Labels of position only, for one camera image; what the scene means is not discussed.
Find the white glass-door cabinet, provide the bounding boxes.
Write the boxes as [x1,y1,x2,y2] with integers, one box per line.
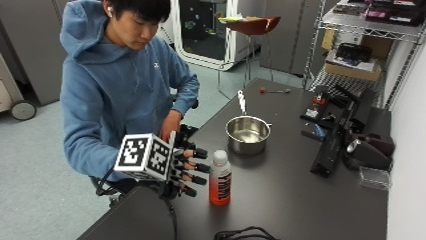
[169,0,250,72]

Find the black pouch on box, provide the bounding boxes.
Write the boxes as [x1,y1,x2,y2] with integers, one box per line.
[334,42,374,67]

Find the metal wire shelf rack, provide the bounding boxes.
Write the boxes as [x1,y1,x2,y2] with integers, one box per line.
[302,0,426,112]

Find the clear plastic box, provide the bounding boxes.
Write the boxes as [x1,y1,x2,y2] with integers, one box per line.
[357,165,393,192]

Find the brown stool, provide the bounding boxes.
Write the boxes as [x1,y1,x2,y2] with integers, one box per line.
[216,15,282,101]

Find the steel saucepan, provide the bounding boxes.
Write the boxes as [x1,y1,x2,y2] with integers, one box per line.
[224,89,273,156]

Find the red-handled screwdriver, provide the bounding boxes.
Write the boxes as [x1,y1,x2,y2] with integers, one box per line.
[258,87,293,95]

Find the black glove cable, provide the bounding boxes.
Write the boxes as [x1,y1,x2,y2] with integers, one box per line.
[94,166,180,240]

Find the grey cabinet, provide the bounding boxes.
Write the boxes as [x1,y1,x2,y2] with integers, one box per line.
[259,0,341,77]
[0,0,73,107]

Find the black tray with red part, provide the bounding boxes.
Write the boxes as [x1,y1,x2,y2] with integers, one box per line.
[299,90,333,123]

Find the black cable on table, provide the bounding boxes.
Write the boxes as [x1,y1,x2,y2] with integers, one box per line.
[213,225,279,240]

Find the orange drink bottle white cap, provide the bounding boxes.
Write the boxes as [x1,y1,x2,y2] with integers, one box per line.
[208,149,233,207]

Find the cardboard box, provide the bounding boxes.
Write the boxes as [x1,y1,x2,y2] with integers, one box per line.
[322,49,383,83]

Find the beige cart with wheel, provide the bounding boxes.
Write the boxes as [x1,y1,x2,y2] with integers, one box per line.
[0,53,38,122]

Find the black rounded device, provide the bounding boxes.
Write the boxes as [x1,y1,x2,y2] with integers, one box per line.
[342,137,394,172]

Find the small blue and black device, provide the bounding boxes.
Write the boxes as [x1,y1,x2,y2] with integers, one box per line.
[301,121,329,142]

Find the dark boxes on shelf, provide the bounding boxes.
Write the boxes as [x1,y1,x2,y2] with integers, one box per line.
[331,0,426,28]

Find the black chair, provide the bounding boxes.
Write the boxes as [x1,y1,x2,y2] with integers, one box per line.
[89,175,138,204]

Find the white cube with black markers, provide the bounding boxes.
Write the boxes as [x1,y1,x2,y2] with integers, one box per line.
[113,132,177,183]

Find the person in blue hoodie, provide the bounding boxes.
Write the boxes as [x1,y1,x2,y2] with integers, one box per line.
[58,0,201,183]

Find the long black box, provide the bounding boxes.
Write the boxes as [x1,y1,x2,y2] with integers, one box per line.
[309,124,345,178]

